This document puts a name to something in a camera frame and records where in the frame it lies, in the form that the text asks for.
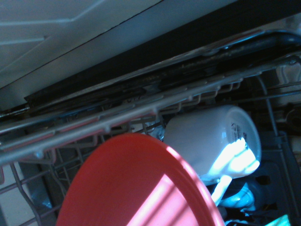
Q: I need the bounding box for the pink plastic plate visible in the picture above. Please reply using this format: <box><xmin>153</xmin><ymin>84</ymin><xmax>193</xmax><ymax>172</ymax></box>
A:
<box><xmin>55</xmin><ymin>132</ymin><xmax>226</xmax><ymax>226</ymax></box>

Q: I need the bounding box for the white cabinet door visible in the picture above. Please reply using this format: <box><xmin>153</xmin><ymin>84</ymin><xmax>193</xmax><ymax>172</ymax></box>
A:
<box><xmin>0</xmin><ymin>0</ymin><xmax>165</xmax><ymax>89</ymax></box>

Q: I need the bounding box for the white ceramic mug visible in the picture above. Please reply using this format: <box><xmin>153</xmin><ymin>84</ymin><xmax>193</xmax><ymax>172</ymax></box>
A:
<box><xmin>162</xmin><ymin>105</ymin><xmax>262</xmax><ymax>182</ymax></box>

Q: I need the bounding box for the dark grey cutlery basket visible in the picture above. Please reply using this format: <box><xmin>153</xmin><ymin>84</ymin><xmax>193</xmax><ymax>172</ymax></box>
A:
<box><xmin>244</xmin><ymin>131</ymin><xmax>301</xmax><ymax>226</ymax></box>

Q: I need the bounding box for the grey wire dishwasher rack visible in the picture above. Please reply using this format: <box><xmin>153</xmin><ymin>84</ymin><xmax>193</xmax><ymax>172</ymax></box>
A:
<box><xmin>0</xmin><ymin>54</ymin><xmax>301</xmax><ymax>226</ymax></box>

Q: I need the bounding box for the grey dishwasher body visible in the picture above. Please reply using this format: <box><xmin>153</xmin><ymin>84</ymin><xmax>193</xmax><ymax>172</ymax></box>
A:
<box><xmin>0</xmin><ymin>0</ymin><xmax>301</xmax><ymax>123</ymax></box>

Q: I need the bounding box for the white small cup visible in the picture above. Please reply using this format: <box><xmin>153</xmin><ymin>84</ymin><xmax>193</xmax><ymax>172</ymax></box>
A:
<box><xmin>220</xmin><ymin>182</ymin><xmax>257</xmax><ymax>212</ymax></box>

